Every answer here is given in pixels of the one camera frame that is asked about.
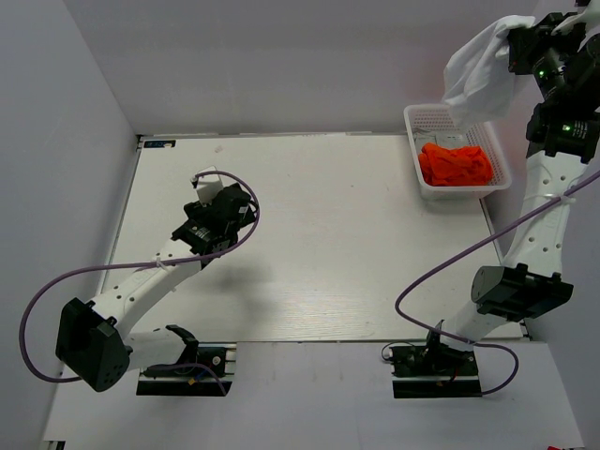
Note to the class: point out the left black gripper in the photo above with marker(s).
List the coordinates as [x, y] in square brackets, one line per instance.
[197, 211]

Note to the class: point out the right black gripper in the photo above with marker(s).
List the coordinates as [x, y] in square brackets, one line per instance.
[527, 41]

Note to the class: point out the white t shirt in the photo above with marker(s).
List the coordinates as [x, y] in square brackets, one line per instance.
[478, 87]

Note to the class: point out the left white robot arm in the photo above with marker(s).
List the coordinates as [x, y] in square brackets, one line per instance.
[96, 339]

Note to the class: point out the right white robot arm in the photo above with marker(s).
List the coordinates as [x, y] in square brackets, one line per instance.
[562, 134]

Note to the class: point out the blue label sticker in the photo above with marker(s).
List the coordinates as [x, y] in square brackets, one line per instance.
[153, 144]

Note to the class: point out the white plastic basket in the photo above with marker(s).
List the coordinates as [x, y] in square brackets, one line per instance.
[433, 117]

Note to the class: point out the grey cloth in basket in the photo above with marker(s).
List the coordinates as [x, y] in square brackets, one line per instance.
[444, 139]

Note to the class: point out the orange t shirt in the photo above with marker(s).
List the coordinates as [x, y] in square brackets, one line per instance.
[463, 167]

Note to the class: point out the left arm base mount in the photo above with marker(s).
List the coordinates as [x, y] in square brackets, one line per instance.
[207, 373]

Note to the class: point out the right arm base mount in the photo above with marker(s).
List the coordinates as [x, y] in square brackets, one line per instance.
[432, 369]

